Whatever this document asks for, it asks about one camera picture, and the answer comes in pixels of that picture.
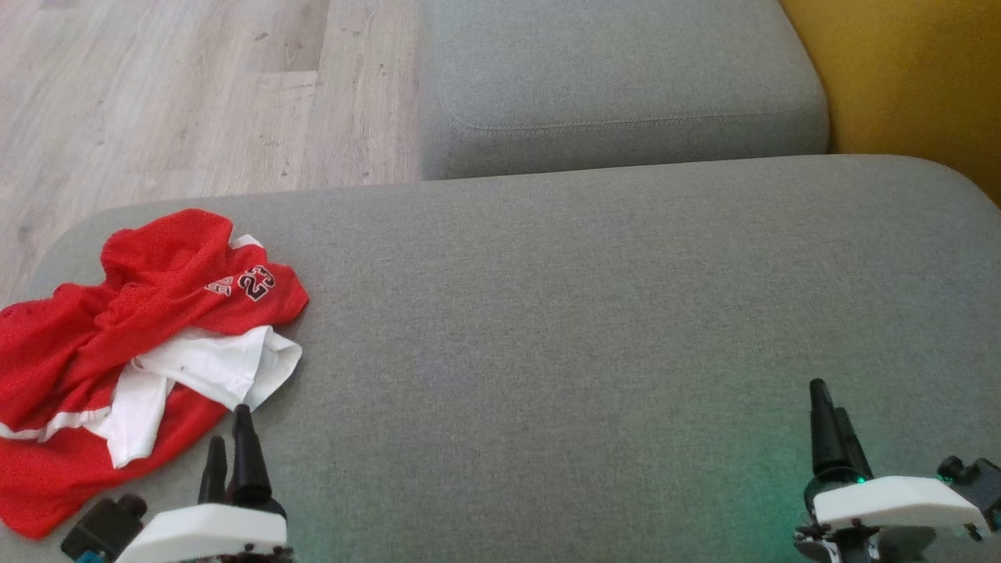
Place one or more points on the large grey sofa seat cushion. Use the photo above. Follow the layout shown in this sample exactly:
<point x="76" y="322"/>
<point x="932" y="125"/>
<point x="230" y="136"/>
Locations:
<point x="586" y="313"/>

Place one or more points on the red mesh basketball jersey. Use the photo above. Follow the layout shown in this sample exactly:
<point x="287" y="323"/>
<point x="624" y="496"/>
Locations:
<point x="156" y="258"/>

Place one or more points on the red shirt with white sleeves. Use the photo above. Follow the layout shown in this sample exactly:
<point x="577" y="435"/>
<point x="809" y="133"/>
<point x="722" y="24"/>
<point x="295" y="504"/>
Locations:
<point x="211" y="363"/>

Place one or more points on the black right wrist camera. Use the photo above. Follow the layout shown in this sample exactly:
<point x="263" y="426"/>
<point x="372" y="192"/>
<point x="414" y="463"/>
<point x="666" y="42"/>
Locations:
<point x="981" y="481"/>

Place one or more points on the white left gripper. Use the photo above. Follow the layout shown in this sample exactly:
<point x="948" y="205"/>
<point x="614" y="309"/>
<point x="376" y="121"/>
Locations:
<point x="211" y="532"/>

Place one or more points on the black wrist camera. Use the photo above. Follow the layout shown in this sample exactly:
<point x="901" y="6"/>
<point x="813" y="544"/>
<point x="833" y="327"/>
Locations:
<point x="105" y="528"/>
<point x="981" y="481"/>

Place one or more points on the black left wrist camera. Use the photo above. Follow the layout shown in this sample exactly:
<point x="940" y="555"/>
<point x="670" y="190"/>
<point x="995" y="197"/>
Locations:
<point x="105" y="528"/>

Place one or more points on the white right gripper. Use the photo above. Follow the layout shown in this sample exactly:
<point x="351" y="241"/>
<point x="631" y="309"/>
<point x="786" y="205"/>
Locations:
<point x="899" y="500"/>

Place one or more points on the grey sofa backrest cushion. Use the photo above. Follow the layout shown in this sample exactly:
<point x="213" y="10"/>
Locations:
<point x="618" y="70"/>

